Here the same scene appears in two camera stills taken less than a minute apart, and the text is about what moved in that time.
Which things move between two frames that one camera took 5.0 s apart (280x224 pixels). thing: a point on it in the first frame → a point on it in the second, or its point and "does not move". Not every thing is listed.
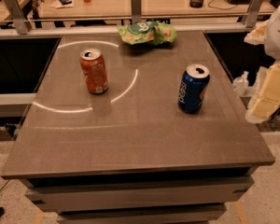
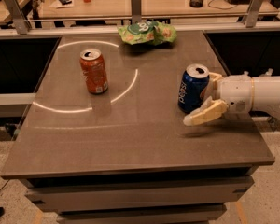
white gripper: [279, 35] → [234, 91]
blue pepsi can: [193, 88] does not move
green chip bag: [147, 33] does not move
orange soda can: [94, 69] does not move
